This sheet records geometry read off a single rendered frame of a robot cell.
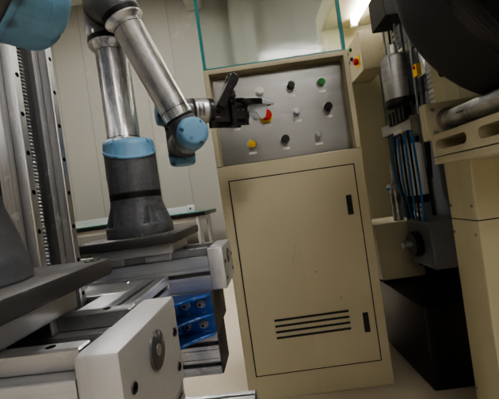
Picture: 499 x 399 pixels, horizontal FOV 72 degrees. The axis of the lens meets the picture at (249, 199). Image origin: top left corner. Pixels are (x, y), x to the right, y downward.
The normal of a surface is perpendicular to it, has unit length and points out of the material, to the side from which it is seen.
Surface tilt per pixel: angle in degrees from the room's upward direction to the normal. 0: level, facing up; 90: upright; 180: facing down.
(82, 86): 90
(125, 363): 90
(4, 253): 73
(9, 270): 90
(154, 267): 90
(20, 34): 163
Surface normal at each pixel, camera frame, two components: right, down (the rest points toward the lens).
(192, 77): -0.07, 0.01
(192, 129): 0.37, -0.05
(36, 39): 0.40, 0.91
